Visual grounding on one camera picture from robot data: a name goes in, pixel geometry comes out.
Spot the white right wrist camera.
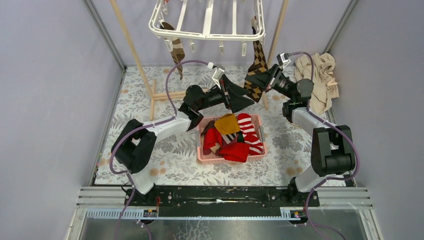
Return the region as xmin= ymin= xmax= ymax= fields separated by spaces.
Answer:
xmin=276 ymin=52 xmax=291 ymax=70

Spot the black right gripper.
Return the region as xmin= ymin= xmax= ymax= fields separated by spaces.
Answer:
xmin=245 ymin=64 xmax=295 ymax=101

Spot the dark argyle sock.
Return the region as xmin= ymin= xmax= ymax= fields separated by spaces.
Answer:
xmin=243 ymin=40 xmax=268 ymax=103

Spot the red bear sock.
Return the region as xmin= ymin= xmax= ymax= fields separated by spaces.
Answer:
xmin=202 ymin=128 xmax=224 ymax=156

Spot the brown striped sock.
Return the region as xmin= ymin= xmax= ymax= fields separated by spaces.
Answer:
xmin=160 ymin=21 xmax=185 ymax=80

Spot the pink plastic basket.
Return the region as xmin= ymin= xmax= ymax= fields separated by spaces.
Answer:
xmin=196 ymin=113 xmax=268 ymax=164

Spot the mustard brown cuffed sock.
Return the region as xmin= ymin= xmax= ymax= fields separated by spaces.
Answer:
xmin=214 ymin=113 xmax=241 ymax=135

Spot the red white striped sock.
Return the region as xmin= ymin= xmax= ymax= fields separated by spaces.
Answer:
xmin=237 ymin=113 xmax=264 ymax=156

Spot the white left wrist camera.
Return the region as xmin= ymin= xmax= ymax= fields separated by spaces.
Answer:
xmin=207 ymin=62 xmax=225 ymax=89

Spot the beige crumpled cloth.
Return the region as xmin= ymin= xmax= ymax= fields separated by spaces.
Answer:
xmin=294 ymin=53 xmax=339 ymax=115

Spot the white plastic sock hanger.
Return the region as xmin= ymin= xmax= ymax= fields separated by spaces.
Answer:
xmin=148 ymin=0 xmax=266 ymax=57

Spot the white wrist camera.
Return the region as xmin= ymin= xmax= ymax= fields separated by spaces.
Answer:
xmin=207 ymin=62 xmax=225 ymax=89
xmin=276 ymin=52 xmax=291 ymax=70

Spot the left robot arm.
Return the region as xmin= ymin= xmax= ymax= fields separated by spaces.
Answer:
xmin=111 ymin=75 xmax=255 ymax=206

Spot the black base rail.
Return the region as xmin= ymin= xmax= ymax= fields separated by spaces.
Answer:
xmin=124 ymin=185 xmax=320 ymax=217

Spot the wooden hanger stand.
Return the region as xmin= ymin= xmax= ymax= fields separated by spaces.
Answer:
xmin=109 ymin=0 xmax=291 ymax=122

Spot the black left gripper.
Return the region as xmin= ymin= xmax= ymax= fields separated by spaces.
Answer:
xmin=194 ymin=73 xmax=253 ymax=112

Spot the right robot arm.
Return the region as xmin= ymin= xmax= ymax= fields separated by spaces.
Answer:
xmin=245 ymin=64 xmax=360 ymax=206

